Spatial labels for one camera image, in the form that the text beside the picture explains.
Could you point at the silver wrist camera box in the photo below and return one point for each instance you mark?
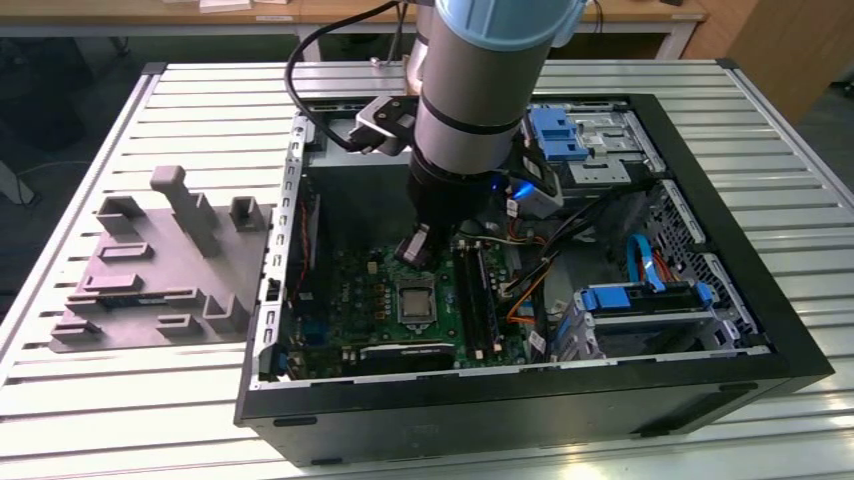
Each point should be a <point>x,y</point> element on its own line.
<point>543,200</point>
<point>383,120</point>

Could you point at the grey power supply unit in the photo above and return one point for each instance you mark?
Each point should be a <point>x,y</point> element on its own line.
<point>353,200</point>

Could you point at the wooden cabinet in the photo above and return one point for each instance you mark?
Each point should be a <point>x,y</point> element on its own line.
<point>767,50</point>

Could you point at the CPU socket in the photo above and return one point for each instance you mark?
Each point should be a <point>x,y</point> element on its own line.
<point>416,286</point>

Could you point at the empty RAM slot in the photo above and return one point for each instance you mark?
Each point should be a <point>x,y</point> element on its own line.
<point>475,300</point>
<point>481,300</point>
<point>468,305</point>

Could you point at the blue drive latch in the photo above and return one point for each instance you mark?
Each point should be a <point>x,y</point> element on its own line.
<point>556,132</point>

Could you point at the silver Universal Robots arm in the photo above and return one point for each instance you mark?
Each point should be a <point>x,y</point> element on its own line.
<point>467,100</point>

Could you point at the green motherboard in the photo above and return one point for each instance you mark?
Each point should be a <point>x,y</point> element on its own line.
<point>360,300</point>

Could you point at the RAM stick on rack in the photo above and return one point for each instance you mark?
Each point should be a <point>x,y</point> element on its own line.
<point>133,301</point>

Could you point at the blue board connector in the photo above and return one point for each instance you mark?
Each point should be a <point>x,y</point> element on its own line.
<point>315,332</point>

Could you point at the black PC case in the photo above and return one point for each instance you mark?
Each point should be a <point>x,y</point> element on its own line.
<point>533,425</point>

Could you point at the black graphics card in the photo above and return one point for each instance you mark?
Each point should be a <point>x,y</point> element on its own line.
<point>407,357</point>

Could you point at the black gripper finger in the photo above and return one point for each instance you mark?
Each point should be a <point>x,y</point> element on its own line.
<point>427,250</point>

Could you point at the white box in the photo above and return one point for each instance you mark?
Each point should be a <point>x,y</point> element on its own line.
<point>226,5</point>

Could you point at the blue VGA port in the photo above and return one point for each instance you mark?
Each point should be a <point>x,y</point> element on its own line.
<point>280,365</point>

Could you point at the grey parts rack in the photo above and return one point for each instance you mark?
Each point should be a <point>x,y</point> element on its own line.
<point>173,260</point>

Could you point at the hard disk in blue carrier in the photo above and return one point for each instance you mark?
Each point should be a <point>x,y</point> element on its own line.
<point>607,299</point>

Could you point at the wooden desk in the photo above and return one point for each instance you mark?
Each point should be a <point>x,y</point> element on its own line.
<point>166,16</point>

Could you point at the metal optical drive cage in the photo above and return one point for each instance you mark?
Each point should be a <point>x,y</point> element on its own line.
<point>600,172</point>

